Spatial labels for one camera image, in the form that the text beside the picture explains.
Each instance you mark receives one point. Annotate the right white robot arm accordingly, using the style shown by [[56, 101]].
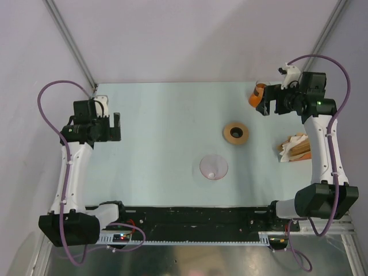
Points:
[[329, 195]]

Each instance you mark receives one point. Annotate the left aluminium frame post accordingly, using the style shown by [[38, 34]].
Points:
[[70, 42]]

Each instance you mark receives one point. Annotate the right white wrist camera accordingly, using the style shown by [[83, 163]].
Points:
[[291, 74]]

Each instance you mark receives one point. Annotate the orange glass carafe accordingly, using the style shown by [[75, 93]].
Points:
[[257, 94]]

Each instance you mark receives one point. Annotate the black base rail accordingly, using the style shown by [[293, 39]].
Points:
[[200, 224]]

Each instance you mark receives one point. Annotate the aluminium frame post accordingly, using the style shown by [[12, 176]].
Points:
[[329, 27], [70, 42]]

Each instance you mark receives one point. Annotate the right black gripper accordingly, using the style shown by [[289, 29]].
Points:
[[272, 92]]

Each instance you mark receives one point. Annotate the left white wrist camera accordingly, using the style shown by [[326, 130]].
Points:
[[101, 106]]

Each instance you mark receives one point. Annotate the clear glass dripper cone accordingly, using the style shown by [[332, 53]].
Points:
[[213, 167]]

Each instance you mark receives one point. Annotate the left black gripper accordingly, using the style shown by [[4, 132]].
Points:
[[112, 134]]

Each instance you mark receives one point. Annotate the white slotted cable duct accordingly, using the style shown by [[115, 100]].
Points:
[[119, 239]]

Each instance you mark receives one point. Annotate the right aluminium frame post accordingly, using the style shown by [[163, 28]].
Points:
[[329, 27]]

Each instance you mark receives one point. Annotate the stack of paper filters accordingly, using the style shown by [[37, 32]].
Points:
[[294, 145]]

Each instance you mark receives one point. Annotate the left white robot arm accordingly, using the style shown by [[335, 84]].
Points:
[[69, 219]]

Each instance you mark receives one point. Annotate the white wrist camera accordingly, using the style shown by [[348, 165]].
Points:
[[101, 106], [291, 74]]

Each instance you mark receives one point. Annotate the orange filter holder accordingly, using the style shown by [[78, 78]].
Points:
[[302, 156]]

